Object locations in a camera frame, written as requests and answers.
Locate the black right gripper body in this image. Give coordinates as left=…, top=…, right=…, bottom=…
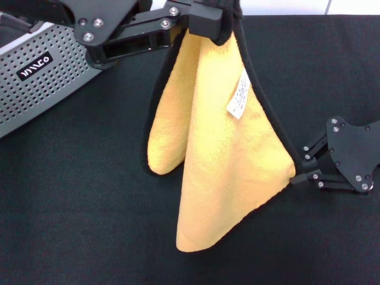
left=325, top=116, right=380, bottom=193

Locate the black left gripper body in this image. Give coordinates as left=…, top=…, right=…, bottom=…
left=44, top=0, right=140, bottom=69

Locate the yellow towel black edge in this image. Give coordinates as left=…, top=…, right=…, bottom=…
left=144, top=0, right=300, bottom=253

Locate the grey perforated storage box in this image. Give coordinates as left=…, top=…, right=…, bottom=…
left=0, top=22, right=115, bottom=139

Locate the black tablecloth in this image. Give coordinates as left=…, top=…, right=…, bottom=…
left=0, top=14, right=380, bottom=285

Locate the left gripper cable with plug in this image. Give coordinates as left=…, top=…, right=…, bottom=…
left=0, top=11, right=44, bottom=34

